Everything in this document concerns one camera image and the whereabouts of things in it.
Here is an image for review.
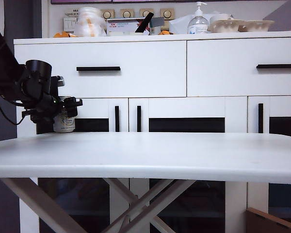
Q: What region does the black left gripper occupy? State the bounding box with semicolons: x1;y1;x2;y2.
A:
21;93;83;124

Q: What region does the silver gold beer can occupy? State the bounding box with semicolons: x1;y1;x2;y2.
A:
53;96;76;133

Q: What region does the black drawer handle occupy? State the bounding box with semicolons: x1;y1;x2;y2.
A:
76;66;121;72
256;64;291;70

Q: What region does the white drawer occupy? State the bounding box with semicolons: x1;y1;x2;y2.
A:
14;40;187;98
187;38;291;97

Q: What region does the white glass-panel cabinet door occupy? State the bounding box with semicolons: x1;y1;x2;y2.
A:
247;96;291;219
128;97;247;233
16;98;129;233

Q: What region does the clear bag of cups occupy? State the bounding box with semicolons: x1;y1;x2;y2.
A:
74;6;107;37

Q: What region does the white sideboard cabinet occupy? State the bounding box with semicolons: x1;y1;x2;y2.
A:
13;31;291;233

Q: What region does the white box red print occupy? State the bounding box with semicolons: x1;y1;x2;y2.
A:
106;18;150;36

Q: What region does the white folding table leg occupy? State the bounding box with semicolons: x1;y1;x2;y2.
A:
0;178;87;233
102;179;196;233
102;178;176;233

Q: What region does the beige round dimmer knob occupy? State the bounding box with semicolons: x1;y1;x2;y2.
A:
160;8;175;19
139;8;153;18
119;9;133;19
100;9;114;19

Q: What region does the black flat bar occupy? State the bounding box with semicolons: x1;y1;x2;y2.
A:
134;12;154;33

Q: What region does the small grey box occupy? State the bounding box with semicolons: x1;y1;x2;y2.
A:
149;17;164;34

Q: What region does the clear pump sanitiser bottle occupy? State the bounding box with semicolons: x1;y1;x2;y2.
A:
187;1;208;34

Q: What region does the white bowl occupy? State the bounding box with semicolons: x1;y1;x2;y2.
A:
209;14;234;24

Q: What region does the brown cardboard board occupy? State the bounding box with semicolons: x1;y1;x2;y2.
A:
245;207;291;233

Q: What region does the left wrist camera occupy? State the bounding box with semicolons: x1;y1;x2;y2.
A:
50;75;65;97

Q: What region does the black vertical door handle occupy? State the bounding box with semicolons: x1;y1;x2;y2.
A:
136;105;142;133
258;103;264;133
114;105;120;133

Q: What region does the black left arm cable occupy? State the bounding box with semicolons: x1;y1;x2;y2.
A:
0;89;25;126

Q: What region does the white wall switch panel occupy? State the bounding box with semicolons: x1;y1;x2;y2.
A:
63;17;78;32

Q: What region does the small white wall label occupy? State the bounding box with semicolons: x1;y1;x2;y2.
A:
64;8;81;17

